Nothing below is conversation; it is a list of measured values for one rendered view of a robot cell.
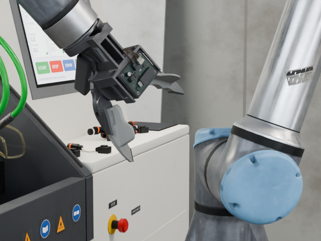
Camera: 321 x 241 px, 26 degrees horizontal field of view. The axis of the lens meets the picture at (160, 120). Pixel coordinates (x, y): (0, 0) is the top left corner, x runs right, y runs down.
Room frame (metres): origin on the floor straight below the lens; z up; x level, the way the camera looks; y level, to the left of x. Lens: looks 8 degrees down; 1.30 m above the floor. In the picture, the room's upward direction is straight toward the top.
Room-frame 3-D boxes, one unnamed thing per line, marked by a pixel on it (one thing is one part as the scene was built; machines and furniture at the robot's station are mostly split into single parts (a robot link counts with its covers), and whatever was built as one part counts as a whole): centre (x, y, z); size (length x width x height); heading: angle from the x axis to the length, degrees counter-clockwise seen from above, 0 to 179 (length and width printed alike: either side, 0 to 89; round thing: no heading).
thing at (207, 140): (1.19, -0.12, 1.07); 0.13 x 0.12 x 0.14; 11
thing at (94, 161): (2.01, 0.14, 0.96); 0.70 x 0.22 x 0.03; 158
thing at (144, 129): (2.04, 0.12, 1.01); 0.23 x 0.11 x 0.06; 158
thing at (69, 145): (1.78, 0.19, 0.99); 0.12 x 0.02 x 0.02; 67
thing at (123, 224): (1.73, 0.11, 0.80); 0.05 x 0.04 x 0.05; 158
